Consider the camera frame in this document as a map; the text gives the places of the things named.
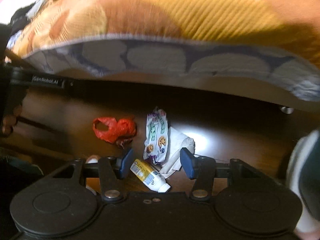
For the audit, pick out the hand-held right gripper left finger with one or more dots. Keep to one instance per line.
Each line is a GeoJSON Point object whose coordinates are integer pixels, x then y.
{"type": "Point", "coordinates": [126, 162]}

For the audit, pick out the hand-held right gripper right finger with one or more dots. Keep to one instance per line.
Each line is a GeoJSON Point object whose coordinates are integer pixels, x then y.
{"type": "Point", "coordinates": [187, 163]}

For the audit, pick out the small brown wrapper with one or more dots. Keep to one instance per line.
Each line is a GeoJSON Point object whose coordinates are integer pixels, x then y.
{"type": "Point", "coordinates": [123, 142]}

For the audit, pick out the white tissue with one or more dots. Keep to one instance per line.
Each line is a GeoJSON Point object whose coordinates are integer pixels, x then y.
{"type": "Point", "coordinates": [178, 145]}

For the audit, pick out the yellow white drink bottle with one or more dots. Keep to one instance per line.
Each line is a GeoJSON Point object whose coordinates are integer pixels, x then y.
{"type": "Point", "coordinates": [147, 176]}

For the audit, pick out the red plastic bag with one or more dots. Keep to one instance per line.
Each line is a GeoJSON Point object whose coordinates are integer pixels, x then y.
{"type": "Point", "coordinates": [112, 130]}

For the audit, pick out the white green snack wrapper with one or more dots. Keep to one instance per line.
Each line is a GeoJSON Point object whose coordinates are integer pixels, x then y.
{"type": "Point", "coordinates": [156, 135]}

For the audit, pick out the teal plastic trash bin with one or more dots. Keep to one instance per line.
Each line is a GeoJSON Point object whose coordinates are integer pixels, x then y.
{"type": "Point", "coordinates": [312, 175]}

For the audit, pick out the person's left hand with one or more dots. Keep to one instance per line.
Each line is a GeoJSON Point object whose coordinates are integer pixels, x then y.
{"type": "Point", "coordinates": [11, 125]}

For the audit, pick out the orange floral bedspread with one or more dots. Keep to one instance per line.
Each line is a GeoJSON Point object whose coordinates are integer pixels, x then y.
{"type": "Point", "coordinates": [175, 12]}

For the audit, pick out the wooden bed frame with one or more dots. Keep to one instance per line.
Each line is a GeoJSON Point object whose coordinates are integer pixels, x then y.
{"type": "Point", "coordinates": [200, 80]}

